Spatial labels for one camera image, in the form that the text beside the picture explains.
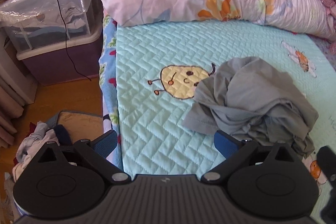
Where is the grey t-shirt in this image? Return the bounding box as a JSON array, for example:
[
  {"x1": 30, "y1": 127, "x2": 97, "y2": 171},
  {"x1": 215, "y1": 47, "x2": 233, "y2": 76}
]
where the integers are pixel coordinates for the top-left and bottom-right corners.
[{"x1": 182, "y1": 57, "x2": 318, "y2": 157}]

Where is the pile of clothes on floor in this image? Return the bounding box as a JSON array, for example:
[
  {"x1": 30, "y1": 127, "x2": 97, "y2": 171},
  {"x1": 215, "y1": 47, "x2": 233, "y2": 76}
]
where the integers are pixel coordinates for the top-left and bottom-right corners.
[{"x1": 12, "y1": 122, "x2": 72, "y2": 182}]

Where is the mint quilted bee bedspread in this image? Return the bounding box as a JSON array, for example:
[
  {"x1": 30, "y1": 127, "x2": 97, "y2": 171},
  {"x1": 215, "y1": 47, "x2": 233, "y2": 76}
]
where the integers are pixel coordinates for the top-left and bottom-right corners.
[{"x1": 115, "y1": 19, "x2": 336, "y2": 219}]

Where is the clear plastic storage box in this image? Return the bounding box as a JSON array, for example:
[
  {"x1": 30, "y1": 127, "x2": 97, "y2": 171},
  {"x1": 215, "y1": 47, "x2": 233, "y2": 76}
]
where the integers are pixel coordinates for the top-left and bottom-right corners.
[{"x1": 0, "y1": 0, "x2": 104, "y2": 86}]

